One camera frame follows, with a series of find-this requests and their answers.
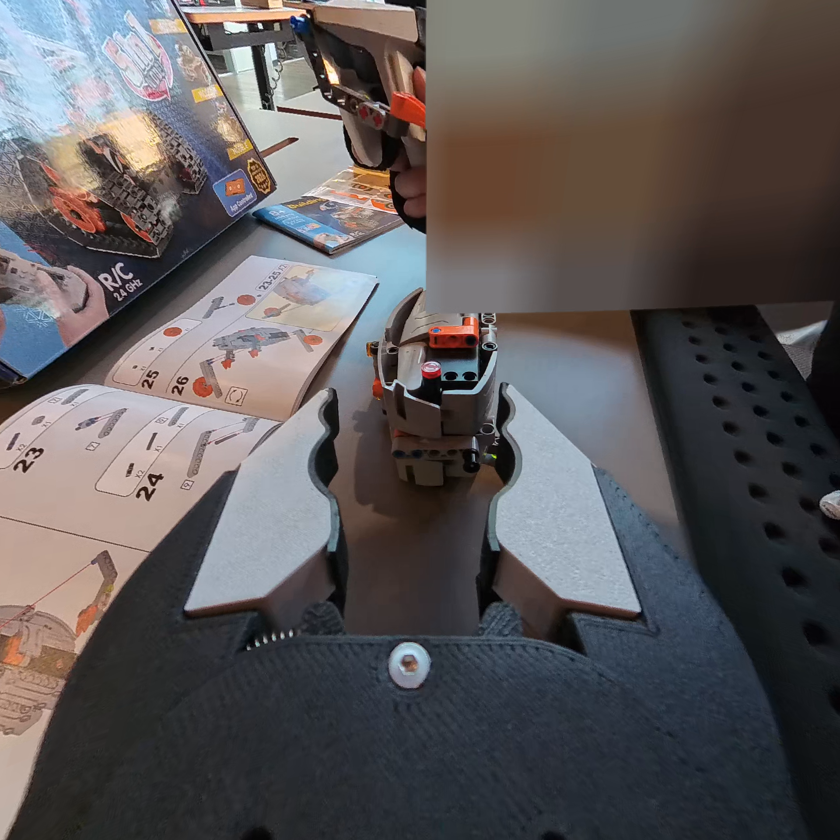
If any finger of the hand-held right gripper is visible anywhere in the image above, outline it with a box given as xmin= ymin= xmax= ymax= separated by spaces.
xmin=305 ymin=0 xmax=426 ymax=96

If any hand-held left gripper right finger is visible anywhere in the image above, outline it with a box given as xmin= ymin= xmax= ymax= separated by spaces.
xmin=482 ymin=382 xmax=643 ymax=641

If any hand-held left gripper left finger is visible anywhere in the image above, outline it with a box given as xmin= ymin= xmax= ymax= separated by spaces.
xmin=184 ymin=387 xmax=347 ymax=634

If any brick arm with orange claws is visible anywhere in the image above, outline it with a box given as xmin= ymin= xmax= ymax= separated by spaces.
xmin=289 ymin=14 xmax=426 ymax=132

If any white instruction booklet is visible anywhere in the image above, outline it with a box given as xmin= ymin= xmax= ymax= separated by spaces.
xmin=0 ymin=255 xmax=380 ymax=736

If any grey brick toy robot body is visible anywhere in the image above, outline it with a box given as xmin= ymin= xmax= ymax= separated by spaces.
xmin=366 ymin=289 xmax=519 ymax=488

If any grey desk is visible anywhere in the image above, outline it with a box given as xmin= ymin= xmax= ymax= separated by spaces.
xmin=0 ymin=108 xmax=690 ymax=639

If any person's right hand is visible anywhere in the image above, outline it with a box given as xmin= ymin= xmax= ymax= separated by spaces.
xmin=388 ymin=66 xmax=427 ymax=201

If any orange white booklet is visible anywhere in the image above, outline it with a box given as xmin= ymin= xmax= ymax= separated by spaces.
xmin=322 ymin=167 xmax=403 ymax=214

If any blue cover booklet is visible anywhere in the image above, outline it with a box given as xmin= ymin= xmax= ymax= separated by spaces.
xmin=252 ymin=196 xmax=404 ymax=256

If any wooden table with black legs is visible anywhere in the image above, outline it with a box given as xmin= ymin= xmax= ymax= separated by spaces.
xmin=180 ymin=0 xmax=309 ymax=114

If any black perforated chair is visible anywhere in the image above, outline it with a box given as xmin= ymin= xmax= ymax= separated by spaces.
xmin=630 ymin=305 xmax=840 ymax=840

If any blue toy set box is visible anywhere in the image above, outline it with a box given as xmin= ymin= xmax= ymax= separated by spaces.
xmin=0 ymin=0 xmax=278 ymax=385

